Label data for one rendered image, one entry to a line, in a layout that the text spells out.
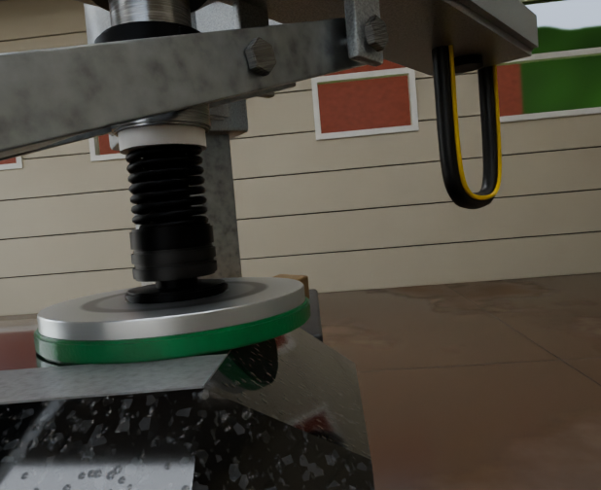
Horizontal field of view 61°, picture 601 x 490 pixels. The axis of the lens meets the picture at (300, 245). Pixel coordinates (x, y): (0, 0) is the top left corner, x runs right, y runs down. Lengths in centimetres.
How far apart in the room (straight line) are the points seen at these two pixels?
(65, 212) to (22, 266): 92
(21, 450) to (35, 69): 20
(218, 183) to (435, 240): 543
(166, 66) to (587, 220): 675
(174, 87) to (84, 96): 7
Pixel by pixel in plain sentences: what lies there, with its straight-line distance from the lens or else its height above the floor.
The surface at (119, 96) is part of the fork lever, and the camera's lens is 36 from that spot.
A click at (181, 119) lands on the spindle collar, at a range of 42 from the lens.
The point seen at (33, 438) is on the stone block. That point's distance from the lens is 30.
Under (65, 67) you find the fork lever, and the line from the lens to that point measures 35.
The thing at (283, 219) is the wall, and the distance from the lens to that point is 639.
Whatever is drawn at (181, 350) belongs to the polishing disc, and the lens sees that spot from 34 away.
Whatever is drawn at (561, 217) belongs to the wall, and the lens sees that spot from 689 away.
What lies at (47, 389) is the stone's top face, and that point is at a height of 87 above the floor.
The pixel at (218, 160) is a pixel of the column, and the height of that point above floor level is 109.
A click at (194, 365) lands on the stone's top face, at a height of 87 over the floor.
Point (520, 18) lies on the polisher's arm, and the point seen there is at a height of 125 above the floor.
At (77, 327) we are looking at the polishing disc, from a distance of 37.
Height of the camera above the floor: 95
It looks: 3 degrees down
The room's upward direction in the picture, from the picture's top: 5 degrees counter-clockwise
